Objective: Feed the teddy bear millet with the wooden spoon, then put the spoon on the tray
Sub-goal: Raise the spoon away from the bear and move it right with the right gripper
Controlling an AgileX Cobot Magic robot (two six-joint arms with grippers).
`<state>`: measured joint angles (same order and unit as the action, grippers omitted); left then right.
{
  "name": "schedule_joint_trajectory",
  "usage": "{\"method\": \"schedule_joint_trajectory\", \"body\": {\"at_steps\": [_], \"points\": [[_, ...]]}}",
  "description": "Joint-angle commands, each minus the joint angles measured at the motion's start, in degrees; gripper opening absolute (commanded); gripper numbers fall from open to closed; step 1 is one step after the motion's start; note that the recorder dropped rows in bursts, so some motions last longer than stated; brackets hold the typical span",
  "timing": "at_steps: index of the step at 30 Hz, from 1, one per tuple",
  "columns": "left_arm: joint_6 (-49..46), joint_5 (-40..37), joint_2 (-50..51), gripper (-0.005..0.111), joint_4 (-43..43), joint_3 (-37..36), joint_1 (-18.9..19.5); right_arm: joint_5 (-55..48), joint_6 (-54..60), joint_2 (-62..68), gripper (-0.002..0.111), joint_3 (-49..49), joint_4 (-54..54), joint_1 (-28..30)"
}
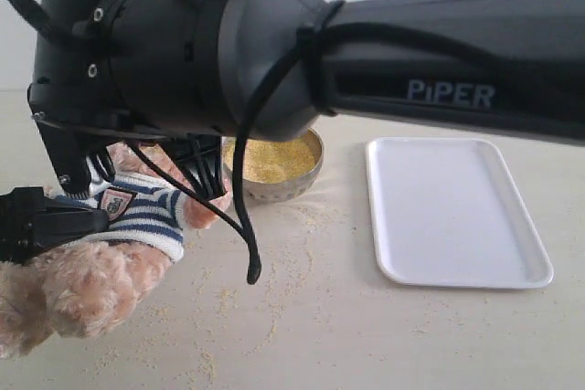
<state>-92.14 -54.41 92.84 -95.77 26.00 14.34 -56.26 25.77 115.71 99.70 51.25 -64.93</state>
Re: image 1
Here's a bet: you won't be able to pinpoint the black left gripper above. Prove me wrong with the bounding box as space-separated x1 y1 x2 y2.
1 186 109 264

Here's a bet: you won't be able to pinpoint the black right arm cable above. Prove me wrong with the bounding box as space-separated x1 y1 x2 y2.
0 0 348 285

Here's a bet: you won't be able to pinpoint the brown teddy bear striped sweater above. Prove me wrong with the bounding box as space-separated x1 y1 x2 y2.
1 143 218 358

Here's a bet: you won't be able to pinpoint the white plastic tray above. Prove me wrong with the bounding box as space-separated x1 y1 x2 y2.
365 137 554 290

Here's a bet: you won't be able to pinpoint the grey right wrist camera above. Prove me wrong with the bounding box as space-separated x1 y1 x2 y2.
37 121 116 200

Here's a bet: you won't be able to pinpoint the metal bowl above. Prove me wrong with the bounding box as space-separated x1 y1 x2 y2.
242 129 324 203

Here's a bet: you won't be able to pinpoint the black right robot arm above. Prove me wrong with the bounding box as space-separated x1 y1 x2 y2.
27 0 584 195

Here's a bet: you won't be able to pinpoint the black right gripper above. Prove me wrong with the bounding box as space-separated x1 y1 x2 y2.
127 134 227 201

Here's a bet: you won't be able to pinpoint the yellow millet grains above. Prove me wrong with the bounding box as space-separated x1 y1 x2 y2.
243 139 318 184

